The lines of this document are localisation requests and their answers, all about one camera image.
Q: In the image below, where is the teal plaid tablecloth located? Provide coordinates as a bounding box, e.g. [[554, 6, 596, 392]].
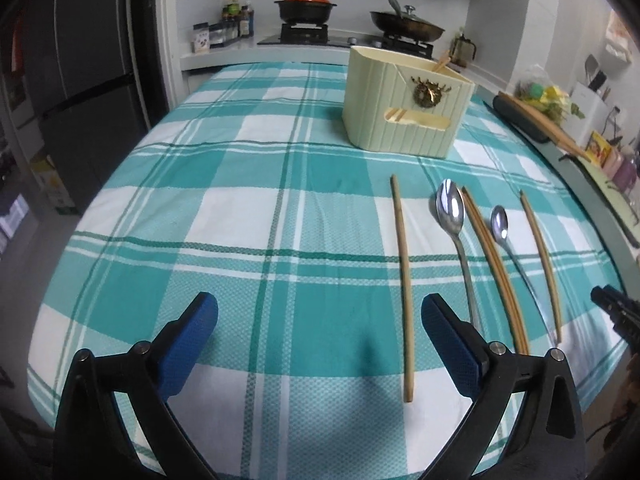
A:
[[25, 60, 626, 480]]

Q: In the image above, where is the small metal spoon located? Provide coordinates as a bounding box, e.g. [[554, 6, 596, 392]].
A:
[[490, 206, 558, 346]]

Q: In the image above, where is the black flat case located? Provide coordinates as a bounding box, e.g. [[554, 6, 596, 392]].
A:
[[492, 92, 553, 144]]

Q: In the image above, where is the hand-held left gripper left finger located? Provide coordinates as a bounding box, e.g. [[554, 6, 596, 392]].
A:
[[52, 291, 221, 480]]

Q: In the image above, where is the yellow packet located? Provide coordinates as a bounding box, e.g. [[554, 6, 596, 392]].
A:
[[587, 132, 614, 167]]

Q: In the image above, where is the black gas stove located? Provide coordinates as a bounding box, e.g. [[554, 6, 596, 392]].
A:
[[257, 22, 436, 58]]

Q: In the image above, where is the grey-green side counter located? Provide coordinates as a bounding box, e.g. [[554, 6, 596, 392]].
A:
[[545, 140, 640, 261]]

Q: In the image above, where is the white knife block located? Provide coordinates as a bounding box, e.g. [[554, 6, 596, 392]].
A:
[[570, 55, 621, 146]]

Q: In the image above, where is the dark grey refrigerator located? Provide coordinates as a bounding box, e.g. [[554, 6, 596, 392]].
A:
[[20, 0, 166, 216]]

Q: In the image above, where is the dark frying pan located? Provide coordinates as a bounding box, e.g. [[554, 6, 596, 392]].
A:
[[370, 0, 446, 43]]

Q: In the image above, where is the clear bag of colourful sponges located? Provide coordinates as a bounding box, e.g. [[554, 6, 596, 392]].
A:
[[515, 65, 586, 123]]

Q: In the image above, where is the glass pan lid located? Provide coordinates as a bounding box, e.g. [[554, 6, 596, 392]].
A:
[[382, 5, 438, 26]]

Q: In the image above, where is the black clay pot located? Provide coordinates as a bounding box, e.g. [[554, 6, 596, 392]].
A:
[[274, 1, 337, 26]]

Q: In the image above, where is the cream ribbed utensil holder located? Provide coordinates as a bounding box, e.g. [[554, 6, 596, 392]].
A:
[[342, 46, 476, 160]]

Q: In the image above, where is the french press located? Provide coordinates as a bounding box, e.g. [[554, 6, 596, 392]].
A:
[[450, 32, 479, 69]]

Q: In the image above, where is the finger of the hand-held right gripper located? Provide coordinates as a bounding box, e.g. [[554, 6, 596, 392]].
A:
[[591, 285, 640, 346]]

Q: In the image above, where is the large metal spoon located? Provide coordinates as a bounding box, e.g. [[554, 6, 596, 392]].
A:
[[435, 179, 483, 333]]

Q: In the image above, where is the cardboard box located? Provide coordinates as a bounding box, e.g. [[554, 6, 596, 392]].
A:
[[30, 155, 77, 214]]

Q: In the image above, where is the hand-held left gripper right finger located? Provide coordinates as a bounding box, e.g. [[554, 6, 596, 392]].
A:
[[421, 294, 587, 480]]

